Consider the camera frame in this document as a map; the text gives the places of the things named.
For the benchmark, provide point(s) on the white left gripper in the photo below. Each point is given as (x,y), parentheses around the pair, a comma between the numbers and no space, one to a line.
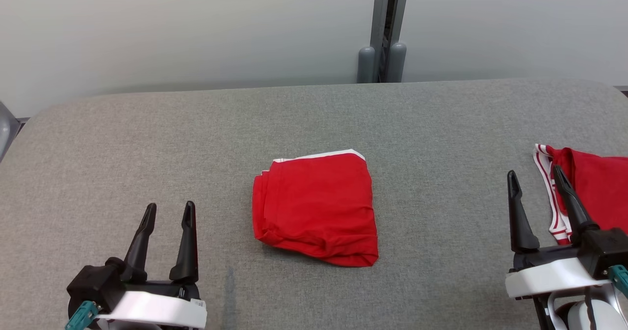
(157,310)

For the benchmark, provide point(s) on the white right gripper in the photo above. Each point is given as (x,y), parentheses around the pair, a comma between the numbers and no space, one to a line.
(549,276)

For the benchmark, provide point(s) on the red white basketball jersey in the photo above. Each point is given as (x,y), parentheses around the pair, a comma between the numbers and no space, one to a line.
(603,188)

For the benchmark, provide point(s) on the red printed basketball shorts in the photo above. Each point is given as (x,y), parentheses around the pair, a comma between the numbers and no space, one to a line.
(314,207)

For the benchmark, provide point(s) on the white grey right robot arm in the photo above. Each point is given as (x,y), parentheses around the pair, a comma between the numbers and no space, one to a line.
(603,317)

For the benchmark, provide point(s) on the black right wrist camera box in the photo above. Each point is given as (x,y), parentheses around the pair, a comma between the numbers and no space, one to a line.
(606,251)

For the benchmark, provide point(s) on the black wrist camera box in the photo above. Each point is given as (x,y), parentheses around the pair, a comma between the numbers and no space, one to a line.
(91,286)
(606,251)

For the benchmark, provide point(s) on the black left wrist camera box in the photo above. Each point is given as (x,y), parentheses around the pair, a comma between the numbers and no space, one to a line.
(91,286)

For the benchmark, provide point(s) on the grey rounded metal post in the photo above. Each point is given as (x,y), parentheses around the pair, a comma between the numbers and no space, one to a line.
(6,129)

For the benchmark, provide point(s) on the grey partition post with feet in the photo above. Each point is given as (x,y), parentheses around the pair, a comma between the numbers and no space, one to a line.
(365,67)

